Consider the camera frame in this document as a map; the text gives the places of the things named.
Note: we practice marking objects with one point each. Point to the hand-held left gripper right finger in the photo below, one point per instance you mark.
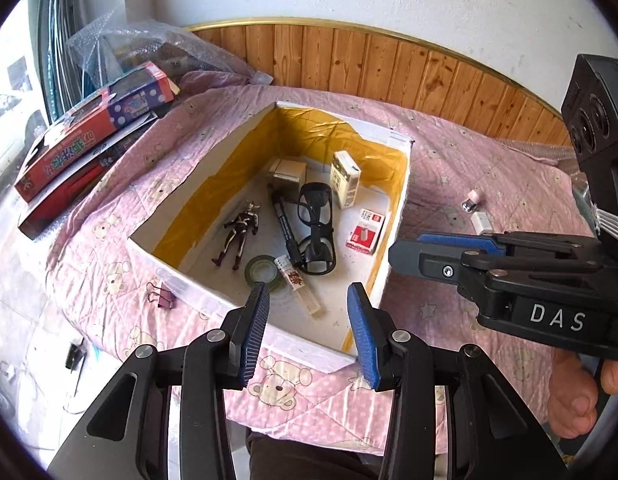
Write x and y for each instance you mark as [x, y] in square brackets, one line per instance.
[364, 340]

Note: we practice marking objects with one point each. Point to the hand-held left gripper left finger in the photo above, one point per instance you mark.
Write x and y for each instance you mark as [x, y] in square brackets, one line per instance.
[254, 335]

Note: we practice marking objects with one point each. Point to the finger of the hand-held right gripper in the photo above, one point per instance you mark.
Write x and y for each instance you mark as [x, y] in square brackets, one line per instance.
[469, 241]
[429, 262]

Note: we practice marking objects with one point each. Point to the green tape roll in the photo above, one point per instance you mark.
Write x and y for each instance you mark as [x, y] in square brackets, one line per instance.
[251, 272]

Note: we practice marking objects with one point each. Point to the small clear tube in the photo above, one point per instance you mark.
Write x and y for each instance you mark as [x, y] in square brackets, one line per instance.
[299, 282]

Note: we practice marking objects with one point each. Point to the red white staples box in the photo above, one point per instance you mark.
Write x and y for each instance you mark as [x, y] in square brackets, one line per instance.
[364, 232]

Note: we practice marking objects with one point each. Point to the white cardboard box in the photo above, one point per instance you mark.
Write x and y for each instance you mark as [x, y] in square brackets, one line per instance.
[334, 260]

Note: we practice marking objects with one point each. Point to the dark silver action figure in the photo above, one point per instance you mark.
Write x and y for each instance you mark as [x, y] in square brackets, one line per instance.
[241, 225]

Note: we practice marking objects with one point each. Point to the black marker pen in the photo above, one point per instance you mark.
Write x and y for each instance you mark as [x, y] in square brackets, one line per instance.
[284, 225]

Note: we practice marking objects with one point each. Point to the black framed glasses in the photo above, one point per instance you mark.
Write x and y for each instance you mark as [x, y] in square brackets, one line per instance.
[315, 236]

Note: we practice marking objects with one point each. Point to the person's right hand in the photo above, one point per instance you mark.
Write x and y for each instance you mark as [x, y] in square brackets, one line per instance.
[569, 400]

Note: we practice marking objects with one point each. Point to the white charger plug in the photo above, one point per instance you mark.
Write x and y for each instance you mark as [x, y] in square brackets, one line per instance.
[481, 222]

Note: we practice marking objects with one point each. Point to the purple binder clip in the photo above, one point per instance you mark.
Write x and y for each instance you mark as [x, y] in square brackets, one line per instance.
[164, 297]

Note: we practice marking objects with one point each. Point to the white card pack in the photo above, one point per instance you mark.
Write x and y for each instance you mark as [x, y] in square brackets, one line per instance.
[346, 185]

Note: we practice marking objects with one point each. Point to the person's dark trousers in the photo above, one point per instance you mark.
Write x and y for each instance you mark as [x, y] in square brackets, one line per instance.
[299, 457]

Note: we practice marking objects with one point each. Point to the beige cube box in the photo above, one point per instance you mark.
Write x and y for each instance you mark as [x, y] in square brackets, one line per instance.
[286, 172]

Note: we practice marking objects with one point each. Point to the small black object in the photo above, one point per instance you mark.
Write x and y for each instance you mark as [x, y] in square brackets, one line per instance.
[74, 357]

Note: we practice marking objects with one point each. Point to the pink bear printed blanket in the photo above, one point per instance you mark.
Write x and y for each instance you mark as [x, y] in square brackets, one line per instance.
[139, 170]

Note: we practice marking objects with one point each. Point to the wooden headboard panel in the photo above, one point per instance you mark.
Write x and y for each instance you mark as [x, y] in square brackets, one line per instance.
[364, 65]

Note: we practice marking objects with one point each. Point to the dark red flat box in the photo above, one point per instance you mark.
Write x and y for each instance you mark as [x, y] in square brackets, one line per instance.
[64, 195]

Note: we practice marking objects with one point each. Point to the red toy box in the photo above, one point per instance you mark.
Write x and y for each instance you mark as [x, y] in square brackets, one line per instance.
[89, 125]

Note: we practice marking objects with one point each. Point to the clear bubble wrap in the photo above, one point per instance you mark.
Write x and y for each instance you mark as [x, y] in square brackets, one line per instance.
[139, 45]

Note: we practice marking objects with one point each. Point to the white car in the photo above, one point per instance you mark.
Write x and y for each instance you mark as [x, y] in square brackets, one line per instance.
[9, 130]

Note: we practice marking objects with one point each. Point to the metal window frame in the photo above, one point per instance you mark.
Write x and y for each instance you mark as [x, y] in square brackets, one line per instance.
[54, 35]

